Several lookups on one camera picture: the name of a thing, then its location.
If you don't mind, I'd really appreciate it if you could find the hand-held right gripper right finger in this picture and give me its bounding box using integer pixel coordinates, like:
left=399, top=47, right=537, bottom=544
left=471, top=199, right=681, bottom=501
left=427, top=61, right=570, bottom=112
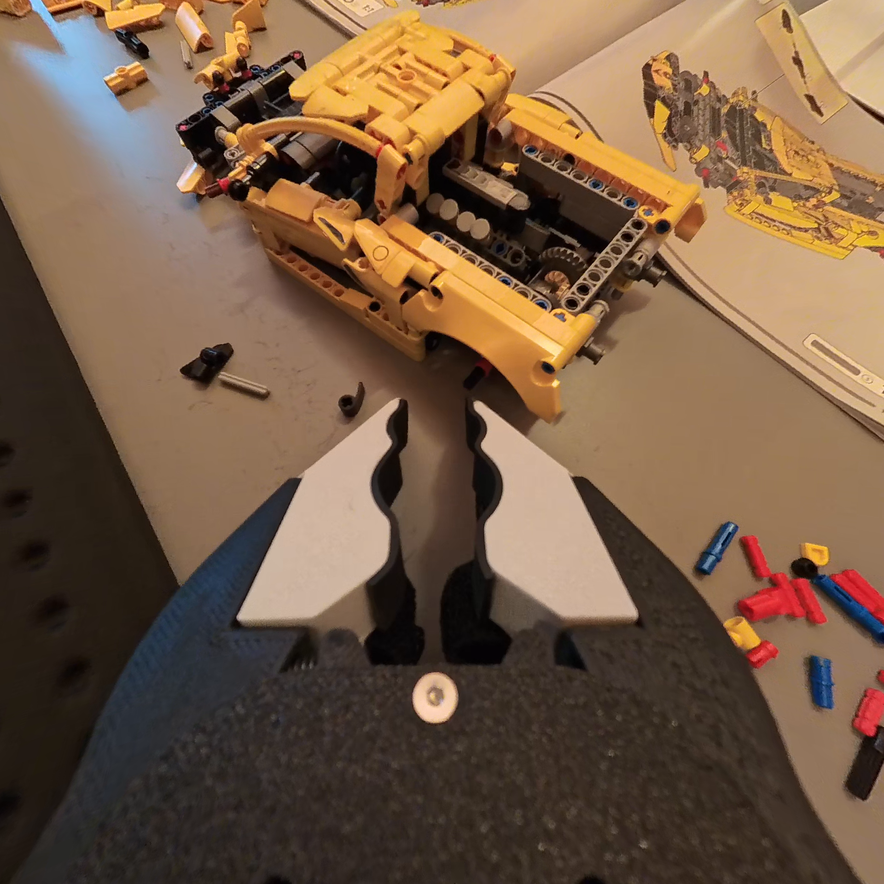
left=441, top=398, right=640, bottom=667

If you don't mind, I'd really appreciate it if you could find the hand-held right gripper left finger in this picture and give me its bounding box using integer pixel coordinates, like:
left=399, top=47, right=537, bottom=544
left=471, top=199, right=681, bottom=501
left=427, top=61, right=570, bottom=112
left=236, top=398, right=425, bottom=667

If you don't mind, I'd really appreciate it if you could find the instruction booklet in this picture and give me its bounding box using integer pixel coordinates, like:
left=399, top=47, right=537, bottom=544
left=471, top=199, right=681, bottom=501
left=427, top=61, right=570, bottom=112
left=297, top=0, right=884, bottom=439

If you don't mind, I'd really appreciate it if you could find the yellow brick car model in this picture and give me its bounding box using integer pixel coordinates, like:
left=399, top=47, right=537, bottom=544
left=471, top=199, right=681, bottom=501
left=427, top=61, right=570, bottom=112
left=176, top=10, right=707, bottom=424

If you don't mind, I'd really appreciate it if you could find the pile of yellow brick pieces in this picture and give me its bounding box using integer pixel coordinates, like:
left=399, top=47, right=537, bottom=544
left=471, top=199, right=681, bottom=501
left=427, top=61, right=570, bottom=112
left=0, top=0, right=270, bottom=96

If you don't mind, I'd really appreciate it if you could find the grey desk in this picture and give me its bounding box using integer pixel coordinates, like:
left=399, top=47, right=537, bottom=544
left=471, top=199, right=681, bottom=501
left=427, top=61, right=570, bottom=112
left=0, top=0, right=884, bottom=884

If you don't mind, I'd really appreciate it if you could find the short black connector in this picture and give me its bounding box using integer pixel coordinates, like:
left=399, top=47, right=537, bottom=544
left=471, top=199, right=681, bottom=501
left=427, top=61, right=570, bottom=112
left=180, top=343, right=234, bottom=383

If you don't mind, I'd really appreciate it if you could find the pile of small coloured pins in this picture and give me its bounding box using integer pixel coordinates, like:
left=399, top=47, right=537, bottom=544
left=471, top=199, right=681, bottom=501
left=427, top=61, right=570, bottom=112
left=694, top=521, right=884, bottom=740

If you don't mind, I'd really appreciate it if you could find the black bar piece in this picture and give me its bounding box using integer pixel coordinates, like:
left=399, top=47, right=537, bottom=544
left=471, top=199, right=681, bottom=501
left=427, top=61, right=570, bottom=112
left=846, top=724, right=884, bottom=802

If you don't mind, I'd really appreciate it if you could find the white document stand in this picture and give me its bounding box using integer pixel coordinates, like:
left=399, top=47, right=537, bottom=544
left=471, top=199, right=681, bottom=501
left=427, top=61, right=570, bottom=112
left=801, top=0, right=884, bottom=118

